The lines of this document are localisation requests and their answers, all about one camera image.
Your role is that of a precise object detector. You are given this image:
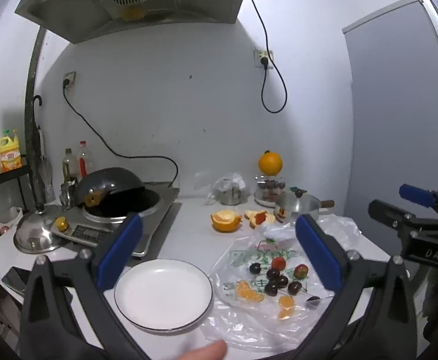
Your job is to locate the black cooker cable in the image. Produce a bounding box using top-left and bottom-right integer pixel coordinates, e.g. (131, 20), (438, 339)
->
(62, 82), (180, 190)

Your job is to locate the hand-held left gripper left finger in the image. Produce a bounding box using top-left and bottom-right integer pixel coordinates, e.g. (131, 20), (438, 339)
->
(18, 212), (149, 360)

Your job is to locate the row of dark cherries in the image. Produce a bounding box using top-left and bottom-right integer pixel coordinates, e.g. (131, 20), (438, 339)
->
(254, 174), (289, 207)

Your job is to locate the yellow detergent bottle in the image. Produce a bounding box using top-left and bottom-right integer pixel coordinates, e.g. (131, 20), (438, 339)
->
(0, 129), (22, 173)

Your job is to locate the white plate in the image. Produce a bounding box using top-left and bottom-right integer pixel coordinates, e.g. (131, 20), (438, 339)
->
(114, 259), (214, 332)

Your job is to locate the steel pot lid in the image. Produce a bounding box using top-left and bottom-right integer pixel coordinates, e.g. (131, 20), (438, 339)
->
(13, 204), (67, 254)

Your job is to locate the whole orange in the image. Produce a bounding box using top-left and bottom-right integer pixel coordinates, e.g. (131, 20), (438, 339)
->
(258, 150), (283, 176)

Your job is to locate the grey door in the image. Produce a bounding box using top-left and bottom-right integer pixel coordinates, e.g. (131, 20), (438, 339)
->
(342, 0), (438, 233)

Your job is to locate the black range hood cable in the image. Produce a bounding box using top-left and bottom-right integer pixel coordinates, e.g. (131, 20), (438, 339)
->
(246, 0), (288, 114)

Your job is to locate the black umbrella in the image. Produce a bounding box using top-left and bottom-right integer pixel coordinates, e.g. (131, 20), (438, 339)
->
(31, 95), (47, 211)

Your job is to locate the mandarin segment chunk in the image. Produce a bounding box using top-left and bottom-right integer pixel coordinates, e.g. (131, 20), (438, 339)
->
(236, 280), (265, 303)

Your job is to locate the orange peel with red piece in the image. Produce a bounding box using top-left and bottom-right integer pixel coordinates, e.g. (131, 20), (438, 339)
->
(244, 210), (276, 230)

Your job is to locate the crumpled clear plastic bag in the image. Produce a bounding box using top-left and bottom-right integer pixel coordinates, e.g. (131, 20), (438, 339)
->
(194, 172), (251, 207)

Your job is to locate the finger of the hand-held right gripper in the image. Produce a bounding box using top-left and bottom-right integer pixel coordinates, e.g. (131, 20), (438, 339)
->
(399, 184), (438, 219)
(368, 199), (438, 235)

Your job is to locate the black wok with wooden handle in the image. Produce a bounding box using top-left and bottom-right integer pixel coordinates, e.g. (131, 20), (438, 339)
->
(73, 167), (146, 207)

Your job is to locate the grey wall pipe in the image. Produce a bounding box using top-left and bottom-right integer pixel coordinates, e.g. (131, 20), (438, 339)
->
(24, 26), (49, 211)

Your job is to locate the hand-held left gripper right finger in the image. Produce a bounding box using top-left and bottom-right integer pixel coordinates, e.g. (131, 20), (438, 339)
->
(294, 214), (418, 360)

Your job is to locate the black phone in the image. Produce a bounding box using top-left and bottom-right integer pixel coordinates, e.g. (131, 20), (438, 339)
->
(1, 266), (32, 295)

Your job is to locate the green printed clear plastic bag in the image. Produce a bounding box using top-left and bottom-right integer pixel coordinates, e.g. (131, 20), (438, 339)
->
(200, 215), (362, 353)

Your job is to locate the dark oil bottle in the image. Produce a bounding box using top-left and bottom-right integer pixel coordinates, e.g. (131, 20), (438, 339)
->
(62, 148), (78, 186)

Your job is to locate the small steel pot with lid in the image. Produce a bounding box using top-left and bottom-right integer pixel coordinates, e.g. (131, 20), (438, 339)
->
(274, 187), (335, 222)

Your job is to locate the grey range hood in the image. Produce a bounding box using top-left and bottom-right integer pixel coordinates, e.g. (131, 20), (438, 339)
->
(14, 0), (255, 44)

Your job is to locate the black metal rack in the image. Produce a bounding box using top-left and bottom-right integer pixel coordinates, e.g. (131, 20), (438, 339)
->
(0, 165), (32, 233)

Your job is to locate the person's left hand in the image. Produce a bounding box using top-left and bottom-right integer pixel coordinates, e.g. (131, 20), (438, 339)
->
(177, 339), (228, 360)

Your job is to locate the silver induction cooker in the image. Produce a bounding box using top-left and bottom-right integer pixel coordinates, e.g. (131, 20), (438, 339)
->
(52, 185), (182, 257)

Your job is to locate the peeled orange half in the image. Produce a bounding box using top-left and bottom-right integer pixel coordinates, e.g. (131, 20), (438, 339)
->
(210, 210), (243, 233)

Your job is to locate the red-capped clear bottle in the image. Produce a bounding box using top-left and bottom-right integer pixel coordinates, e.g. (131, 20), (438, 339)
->
(77, 140), (94, 181)

